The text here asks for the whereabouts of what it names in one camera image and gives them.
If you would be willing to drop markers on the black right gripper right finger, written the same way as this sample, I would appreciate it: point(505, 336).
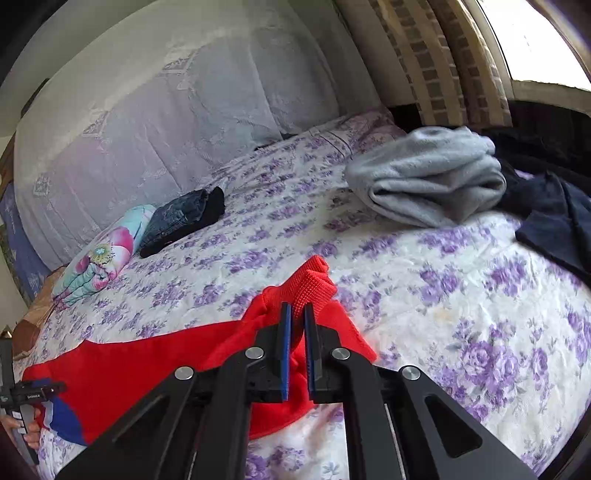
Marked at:
point(400, 424)

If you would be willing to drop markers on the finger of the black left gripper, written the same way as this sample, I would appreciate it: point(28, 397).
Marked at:
point(51, 388)

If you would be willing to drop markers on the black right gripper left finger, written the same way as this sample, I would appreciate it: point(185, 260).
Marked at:
point(194, 425)

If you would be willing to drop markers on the red pants with blue stripe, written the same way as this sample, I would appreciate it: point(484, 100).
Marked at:
point(103, 381)

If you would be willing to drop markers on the person's left hand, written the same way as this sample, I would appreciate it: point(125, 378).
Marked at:
point(32, 435)

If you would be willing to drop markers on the brown orange pillow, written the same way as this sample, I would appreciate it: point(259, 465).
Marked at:
point(28, 328)

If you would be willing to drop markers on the blue patterned cloth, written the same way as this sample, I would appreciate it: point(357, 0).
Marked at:
point(25, 266)

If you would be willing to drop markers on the purple floral bedspread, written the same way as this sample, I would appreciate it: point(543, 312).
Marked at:
point(502, 329)

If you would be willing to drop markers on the folded teal floral blanket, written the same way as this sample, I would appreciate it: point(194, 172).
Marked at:
point(102, 260)

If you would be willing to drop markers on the folded dark denim jeans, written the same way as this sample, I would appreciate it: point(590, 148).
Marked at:
point(181, 217)

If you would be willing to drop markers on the grey folded garment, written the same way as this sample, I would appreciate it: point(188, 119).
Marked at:
point(433, 177)

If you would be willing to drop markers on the white lace covered headboard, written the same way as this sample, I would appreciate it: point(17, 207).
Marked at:
point(167, 96)

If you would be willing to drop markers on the dark navy garment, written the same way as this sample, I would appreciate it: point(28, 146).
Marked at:
point(552, 200)

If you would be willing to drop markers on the beige checked curtain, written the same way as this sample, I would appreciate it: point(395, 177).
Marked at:
point(433, 55)

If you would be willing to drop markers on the bright window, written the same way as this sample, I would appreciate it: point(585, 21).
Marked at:
point(532, 47)

